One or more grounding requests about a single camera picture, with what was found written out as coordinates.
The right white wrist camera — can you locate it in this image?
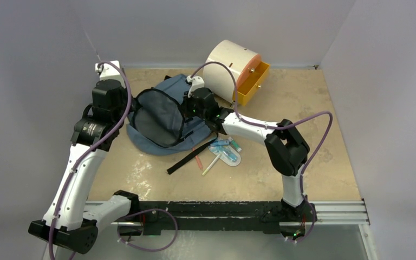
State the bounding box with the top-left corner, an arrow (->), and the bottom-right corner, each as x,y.
186,75 -> 205,98

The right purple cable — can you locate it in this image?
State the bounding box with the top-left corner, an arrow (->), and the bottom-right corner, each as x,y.
190,61 -> 334,245

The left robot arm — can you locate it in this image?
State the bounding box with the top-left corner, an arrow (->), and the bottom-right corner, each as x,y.
28,79 -> 140,254

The cream round drawer cabinet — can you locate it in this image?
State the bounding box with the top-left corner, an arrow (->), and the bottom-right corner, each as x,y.
202,40 -> 262,103

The blister pack with blue items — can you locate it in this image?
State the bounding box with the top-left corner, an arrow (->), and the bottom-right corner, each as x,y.
208,138 -> 241,167

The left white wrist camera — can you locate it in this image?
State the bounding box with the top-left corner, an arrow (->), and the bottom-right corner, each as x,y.
95,63 -> 125,86

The blue backpack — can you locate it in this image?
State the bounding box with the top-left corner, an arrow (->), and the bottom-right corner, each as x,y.
126,74 -> 215,175

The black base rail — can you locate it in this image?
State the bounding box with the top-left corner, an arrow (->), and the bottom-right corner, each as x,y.
106,200 -> 318,236

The aluminium frame rail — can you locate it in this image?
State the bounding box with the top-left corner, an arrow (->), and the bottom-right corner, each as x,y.
51,199 -> 370,226

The yellow open drawer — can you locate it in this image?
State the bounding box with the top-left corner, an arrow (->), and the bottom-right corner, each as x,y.
236,61 -> 270,106

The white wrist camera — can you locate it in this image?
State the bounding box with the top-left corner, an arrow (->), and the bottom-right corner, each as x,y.
95,63 -> 125,86
186,75 -> 205,98

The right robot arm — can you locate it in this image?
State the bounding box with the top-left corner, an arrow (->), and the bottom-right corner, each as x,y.
183,87 -> 310,220

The green white glue stick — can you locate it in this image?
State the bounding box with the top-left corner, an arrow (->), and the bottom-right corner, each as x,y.
228,136 -> 242,153

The white marker pen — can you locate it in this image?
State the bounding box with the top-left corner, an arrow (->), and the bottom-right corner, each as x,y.
202,154 -> 221,176

